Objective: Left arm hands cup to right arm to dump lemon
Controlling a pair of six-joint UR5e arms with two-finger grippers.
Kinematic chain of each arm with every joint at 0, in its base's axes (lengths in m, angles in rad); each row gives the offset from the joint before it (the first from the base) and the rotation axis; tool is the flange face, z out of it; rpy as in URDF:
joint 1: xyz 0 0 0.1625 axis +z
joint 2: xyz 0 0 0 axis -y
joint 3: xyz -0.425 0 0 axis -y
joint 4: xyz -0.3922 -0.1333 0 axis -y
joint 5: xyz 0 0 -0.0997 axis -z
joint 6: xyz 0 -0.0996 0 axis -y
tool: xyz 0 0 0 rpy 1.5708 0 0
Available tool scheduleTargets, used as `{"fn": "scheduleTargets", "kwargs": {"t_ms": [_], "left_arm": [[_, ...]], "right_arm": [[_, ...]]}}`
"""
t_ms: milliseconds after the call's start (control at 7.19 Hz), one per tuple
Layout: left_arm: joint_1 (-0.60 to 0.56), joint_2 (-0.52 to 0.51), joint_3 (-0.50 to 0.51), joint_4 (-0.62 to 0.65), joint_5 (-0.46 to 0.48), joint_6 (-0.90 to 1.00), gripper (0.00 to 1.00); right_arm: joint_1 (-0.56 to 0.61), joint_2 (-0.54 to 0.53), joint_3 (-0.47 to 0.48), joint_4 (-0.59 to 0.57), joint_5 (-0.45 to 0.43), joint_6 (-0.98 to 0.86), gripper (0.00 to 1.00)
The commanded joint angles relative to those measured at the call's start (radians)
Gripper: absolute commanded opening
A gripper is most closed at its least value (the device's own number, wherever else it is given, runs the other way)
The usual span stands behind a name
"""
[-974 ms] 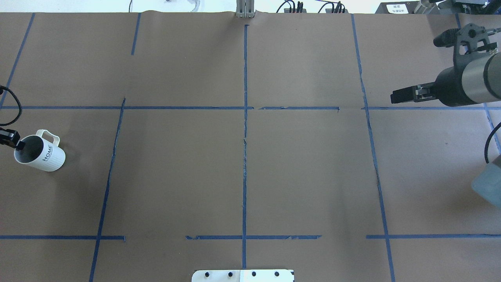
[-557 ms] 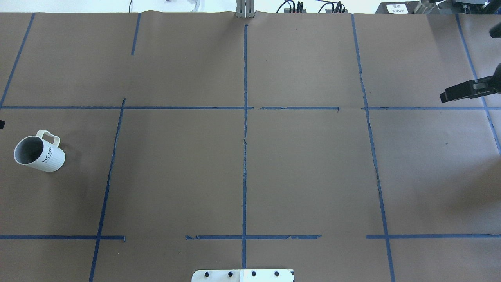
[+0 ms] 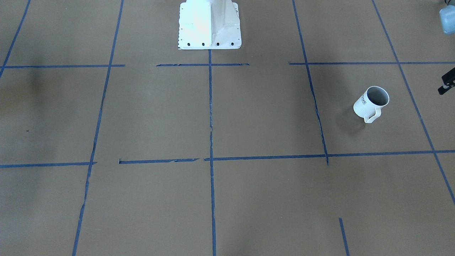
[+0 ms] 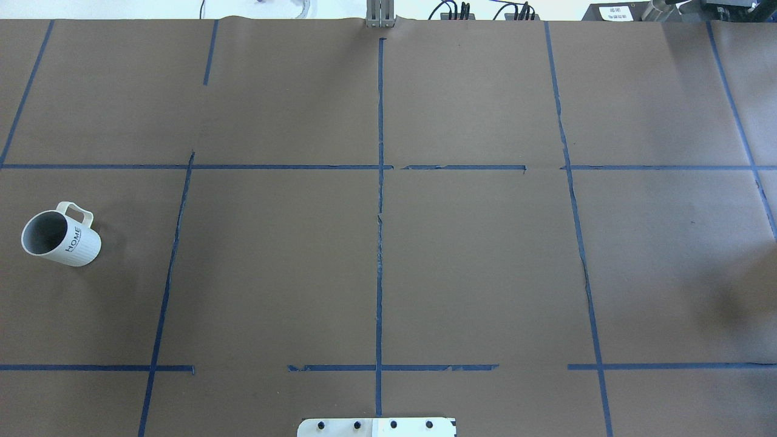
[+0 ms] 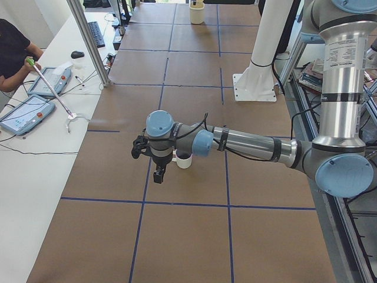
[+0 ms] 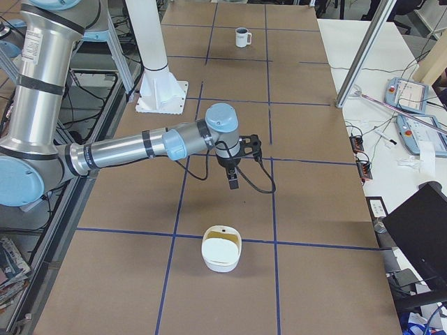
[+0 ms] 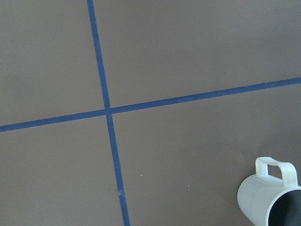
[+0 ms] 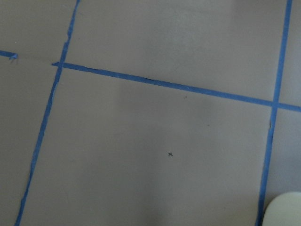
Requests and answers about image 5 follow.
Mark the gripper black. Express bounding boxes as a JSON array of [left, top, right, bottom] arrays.
[[152, 155, 171, 183]]

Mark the white ribbed mug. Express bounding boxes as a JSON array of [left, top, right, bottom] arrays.
[[172, 149, 193, 169]]

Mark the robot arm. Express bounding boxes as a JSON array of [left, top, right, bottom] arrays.
[[142, 1, 376, 198]]

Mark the far teach pendant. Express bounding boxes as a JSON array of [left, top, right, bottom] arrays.
[[27, 67, 72, 98]]

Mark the teach pendant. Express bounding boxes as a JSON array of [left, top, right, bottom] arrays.
[[27, 67, 72, 98], [1, 94, 55, 136]]

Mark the black computer mouse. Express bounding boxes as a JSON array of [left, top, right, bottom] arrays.
[[71, 51, 85, 59]]

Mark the near teach pendant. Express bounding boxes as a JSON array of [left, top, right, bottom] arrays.
[[1, 94, 55, 136]]

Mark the black keyboard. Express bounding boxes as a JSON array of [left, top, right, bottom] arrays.
[[87, 21, 105, 48]]

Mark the white bowl with lid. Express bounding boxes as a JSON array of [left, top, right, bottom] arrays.
[[189, 0, 205, 25]]

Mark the stack of books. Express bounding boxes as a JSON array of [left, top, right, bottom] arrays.
[[298, 58, 324, 93]]

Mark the person in black shirt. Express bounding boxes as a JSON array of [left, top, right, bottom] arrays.
[[1, 18, 44, 93]]

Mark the green handled reacher grabber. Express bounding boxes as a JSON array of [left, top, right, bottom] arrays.
[[26, 57, 90, 133]]

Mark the aluminium frame post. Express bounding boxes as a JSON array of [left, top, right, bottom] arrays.
[[67, 0, 111, 87]]

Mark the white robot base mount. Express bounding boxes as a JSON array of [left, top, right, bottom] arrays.
[[233, 0, 300, 102]]

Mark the aluminium side frame rack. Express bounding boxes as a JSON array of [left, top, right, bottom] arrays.
[[296, 37, 376, 282]]

